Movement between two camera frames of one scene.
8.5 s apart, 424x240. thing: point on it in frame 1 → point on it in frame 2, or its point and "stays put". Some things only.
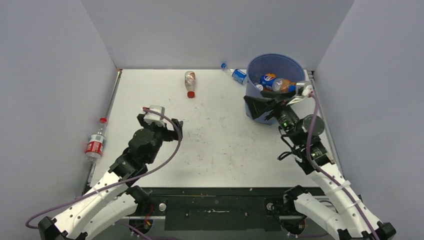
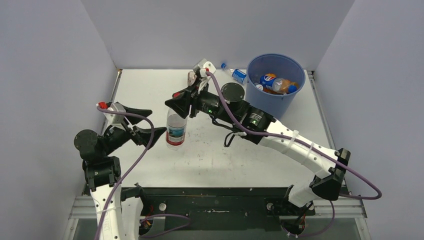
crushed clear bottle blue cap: [281, 85] stays put
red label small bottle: [190, 81] stays put
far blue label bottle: [237, 75] stays put
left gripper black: [170, 134] → [143, 135]
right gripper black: [256, 106] → [181, 104]
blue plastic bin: [282, 66] stays put
